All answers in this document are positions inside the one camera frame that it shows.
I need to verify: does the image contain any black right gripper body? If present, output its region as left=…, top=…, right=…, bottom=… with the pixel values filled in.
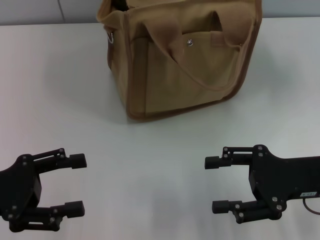
left=247, top=143, right=320, bottom=221

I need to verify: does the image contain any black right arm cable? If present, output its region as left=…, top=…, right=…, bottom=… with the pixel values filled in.
left=301, top=197, right=320, bottom=215

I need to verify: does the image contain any khaki canvas food bag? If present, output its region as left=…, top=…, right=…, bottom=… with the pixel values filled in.
left=96, top=0, right=263, bottom=122

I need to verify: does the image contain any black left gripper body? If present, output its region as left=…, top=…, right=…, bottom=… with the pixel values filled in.
left=0, top=154, right=43, bottom=223

